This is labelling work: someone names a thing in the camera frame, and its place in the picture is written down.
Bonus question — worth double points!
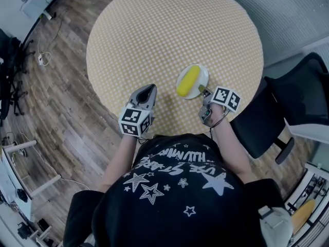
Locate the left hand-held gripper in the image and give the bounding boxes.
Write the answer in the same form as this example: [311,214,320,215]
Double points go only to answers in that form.
[118,84,158,138]

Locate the person's black printed T-shirt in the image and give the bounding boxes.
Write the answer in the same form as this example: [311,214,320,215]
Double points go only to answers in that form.
[63,134,286,247]

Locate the person's right forearm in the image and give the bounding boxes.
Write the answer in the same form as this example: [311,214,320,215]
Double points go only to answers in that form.
[210,103,254,185]

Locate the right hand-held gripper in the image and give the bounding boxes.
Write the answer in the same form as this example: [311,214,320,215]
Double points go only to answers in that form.
[197,84,242,127]

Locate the white desk frame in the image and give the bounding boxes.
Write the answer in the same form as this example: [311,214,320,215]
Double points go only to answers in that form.
[0,139,62,203]

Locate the grey shoulder pack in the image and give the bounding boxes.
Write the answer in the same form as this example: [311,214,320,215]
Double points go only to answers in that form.
[258,205,294,247]

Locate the black floor cable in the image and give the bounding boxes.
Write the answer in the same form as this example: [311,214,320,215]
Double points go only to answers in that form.
[38,8,69,55]

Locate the black office chair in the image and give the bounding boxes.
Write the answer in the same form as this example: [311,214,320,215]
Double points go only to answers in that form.
[0,28,35,128]
[230,52,329,164]

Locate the white round plate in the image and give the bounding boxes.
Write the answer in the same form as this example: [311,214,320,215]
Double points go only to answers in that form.
[176,63,209,100]

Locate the round table with yellow cloth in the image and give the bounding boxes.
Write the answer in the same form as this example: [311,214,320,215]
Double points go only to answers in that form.
[86,0,265,138]

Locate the person's left forearm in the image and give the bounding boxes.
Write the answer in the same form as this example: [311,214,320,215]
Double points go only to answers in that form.
[97,134,138,193]

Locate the white floor cable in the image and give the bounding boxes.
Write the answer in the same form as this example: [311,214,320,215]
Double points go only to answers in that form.
[37,33,52,67]

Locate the yellow oval board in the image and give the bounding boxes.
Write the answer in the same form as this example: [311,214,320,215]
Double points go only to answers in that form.
[291,199,317,236]

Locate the yellow banana-like object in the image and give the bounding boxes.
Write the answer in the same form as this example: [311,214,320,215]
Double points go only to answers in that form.
[176,65,201,97]

